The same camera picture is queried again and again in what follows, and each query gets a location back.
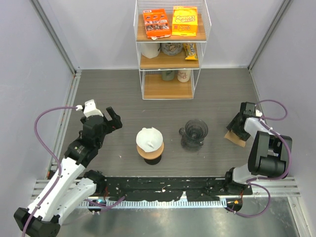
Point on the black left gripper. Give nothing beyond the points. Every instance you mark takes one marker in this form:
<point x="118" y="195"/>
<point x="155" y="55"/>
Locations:
<point x="116" y="121"/>

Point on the white paper roll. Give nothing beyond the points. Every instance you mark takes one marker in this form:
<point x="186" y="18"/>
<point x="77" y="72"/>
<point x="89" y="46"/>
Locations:
<point x="150" y="50"/>

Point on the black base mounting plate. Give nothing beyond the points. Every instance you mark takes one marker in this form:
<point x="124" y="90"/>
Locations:
<point x="169" y="188"/>

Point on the orange snack box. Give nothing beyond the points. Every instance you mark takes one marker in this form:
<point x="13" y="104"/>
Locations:
<point x="156" y="23"/>

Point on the grey printed tin can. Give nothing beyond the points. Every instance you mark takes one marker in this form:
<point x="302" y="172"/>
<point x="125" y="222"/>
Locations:
<point x="171" y="48"/>

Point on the yellow snack bag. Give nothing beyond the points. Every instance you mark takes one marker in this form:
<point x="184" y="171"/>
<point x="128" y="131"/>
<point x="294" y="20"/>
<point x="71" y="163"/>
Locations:
<point x="185" y="21"/>

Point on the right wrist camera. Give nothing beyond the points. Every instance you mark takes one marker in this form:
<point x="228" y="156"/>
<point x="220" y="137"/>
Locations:
<point x="258" y="113"/>

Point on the smoky grey plastic dripper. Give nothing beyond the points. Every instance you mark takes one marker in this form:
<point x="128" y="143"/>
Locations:
<point x="196" y="130"/>

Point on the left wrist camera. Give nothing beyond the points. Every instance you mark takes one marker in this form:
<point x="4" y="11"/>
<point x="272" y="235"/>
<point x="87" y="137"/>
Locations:
<point x="89" y="109"/>

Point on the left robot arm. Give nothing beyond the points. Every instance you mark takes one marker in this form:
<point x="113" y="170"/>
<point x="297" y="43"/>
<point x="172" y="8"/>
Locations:
<point x="45" y="215"/>

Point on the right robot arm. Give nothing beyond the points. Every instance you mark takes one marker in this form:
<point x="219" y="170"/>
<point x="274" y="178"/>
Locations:
<point x="270" y="155"/>

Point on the smoky glass coffee server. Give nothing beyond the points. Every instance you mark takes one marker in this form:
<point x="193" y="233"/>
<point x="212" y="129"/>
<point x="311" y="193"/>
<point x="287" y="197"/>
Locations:
<point x="188" y="146"/>

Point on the white slotted cable duct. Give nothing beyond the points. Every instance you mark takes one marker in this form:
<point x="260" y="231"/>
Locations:
<point x="181" y="203"/>

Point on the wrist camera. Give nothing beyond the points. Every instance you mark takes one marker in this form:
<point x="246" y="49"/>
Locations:
<point x="89" y="109"/>
<point x="258" y="113"/>

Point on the yellow candy bag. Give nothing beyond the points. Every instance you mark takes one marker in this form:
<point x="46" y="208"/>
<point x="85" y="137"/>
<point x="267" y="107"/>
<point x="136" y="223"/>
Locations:
<point x="191" y="51"/>

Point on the white wire shelf rack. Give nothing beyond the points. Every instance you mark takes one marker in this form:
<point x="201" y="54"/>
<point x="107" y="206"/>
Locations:
<point x="169" y="67"/>

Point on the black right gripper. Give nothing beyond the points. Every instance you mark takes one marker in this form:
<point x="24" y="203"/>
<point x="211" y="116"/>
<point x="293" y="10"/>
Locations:
<point x="232" y="126"/>

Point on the white paper coffee filter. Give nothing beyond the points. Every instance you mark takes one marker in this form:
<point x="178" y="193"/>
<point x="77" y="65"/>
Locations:
<point x="149" y="139"/>

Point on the brown paper coffee filter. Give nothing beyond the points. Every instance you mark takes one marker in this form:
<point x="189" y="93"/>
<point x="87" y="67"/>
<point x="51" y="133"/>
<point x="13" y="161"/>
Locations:
<point x="234" y="139"/>

